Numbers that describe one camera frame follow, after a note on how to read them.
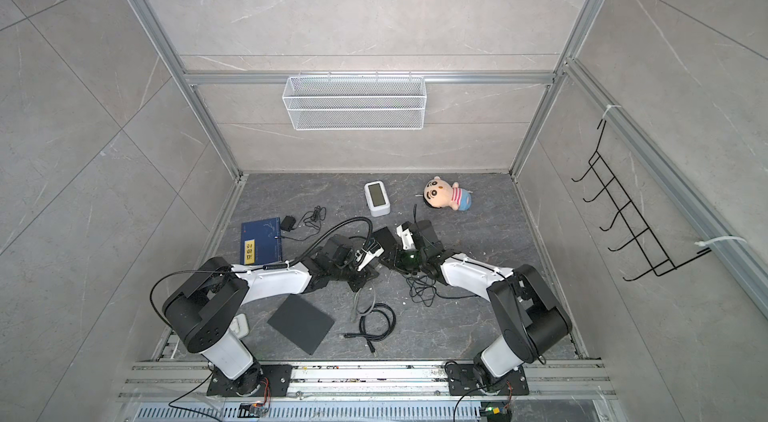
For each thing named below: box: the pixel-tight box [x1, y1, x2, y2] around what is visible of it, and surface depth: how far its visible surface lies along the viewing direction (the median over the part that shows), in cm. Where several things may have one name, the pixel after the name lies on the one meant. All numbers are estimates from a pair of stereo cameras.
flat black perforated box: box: [267, 294, 335, 355], surface depth 85 cm
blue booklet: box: [240, 217, 282, 265], surface depth 101 cm
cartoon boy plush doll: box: [423, 176, 473, 211], surface depth 106 cm
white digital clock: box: [364, 180, 391, 217], surface depth 109 cm
